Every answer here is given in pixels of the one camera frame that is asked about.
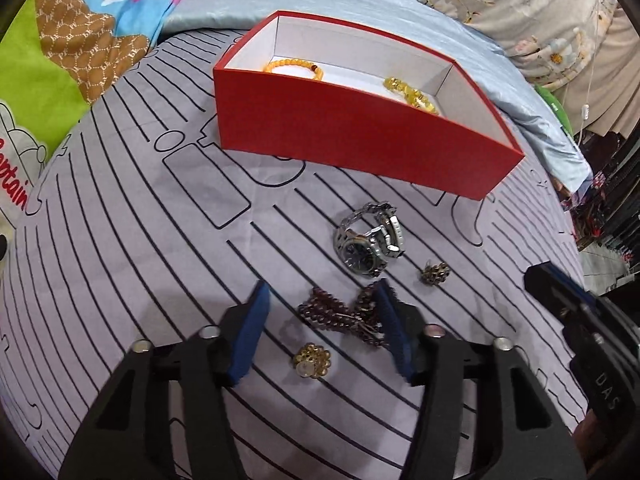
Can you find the grey line-patterned bed sheet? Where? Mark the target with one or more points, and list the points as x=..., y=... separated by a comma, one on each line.
x=150, y=260

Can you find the silver wrist watch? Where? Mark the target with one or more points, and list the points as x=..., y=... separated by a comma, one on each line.
x=362, y=255

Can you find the beige curtain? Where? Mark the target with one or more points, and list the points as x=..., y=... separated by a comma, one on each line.
x=615, y=70

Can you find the colourful cartoon monkey blanket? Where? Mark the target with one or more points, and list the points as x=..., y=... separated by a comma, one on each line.
x=75, y=35

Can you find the gold flower brooch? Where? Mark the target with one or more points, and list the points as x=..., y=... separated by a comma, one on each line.
x=312, y=360

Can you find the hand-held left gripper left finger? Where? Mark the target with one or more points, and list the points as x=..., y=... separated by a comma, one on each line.
x=250, y=340

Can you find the grey floral bed sheet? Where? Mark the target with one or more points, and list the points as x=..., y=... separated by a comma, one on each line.
x=525, y=20

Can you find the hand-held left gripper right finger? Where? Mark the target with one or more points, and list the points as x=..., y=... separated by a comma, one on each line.
x=397, y=340

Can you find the green plastic object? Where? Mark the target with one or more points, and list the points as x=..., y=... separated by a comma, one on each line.
x=557, y=105

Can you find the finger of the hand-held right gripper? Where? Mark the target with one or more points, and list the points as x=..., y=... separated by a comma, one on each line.
x=552, y=287

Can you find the red cardboard box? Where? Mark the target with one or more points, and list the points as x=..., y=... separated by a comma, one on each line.
x=350, y=135

